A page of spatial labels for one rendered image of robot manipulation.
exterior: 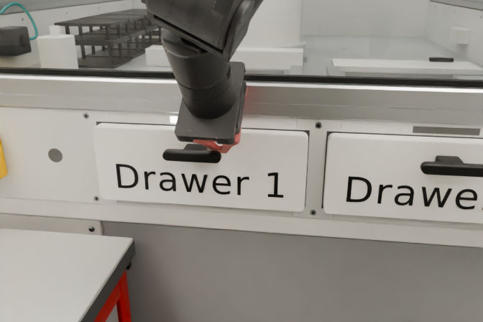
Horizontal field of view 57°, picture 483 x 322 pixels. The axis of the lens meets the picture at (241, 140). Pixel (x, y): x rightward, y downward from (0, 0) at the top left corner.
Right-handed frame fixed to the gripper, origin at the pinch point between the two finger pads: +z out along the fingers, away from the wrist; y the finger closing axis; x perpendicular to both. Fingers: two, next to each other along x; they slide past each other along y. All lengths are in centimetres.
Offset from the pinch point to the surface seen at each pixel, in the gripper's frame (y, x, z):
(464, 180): -1.5, -30.5, 4.4
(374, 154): 0.0, -19.2, 2.0
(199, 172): -3.2, 3.4, 4.4
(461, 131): 3.6, -29.6, 1.3
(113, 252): -14.0, 14.6, 9.5
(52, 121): 1.3, 24.8, 0.8
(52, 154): -2.2, 25.6, 4.6
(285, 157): -1.0, -8.1, 2.5
